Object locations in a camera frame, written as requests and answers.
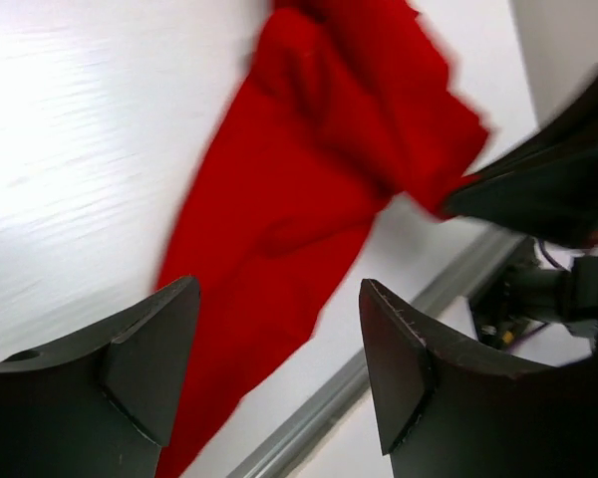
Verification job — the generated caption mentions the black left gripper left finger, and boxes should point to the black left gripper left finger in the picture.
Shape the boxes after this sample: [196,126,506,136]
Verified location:
[0,275,201,447]

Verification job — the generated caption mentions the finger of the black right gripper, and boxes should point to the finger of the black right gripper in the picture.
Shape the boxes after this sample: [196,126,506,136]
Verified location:
[443,69,598,247]

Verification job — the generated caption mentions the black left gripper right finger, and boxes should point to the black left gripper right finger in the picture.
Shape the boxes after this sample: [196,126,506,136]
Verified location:
[359,279,598,456]

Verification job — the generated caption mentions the red t shirt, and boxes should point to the red t shirt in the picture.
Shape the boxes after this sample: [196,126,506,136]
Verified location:
[155,1,488,477]

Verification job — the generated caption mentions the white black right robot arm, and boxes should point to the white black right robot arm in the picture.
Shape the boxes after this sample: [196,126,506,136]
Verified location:
[443,67,598,345]

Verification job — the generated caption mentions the aluminium table rail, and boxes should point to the aluminium table rail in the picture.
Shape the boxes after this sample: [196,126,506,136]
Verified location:
[228,229,523,478]

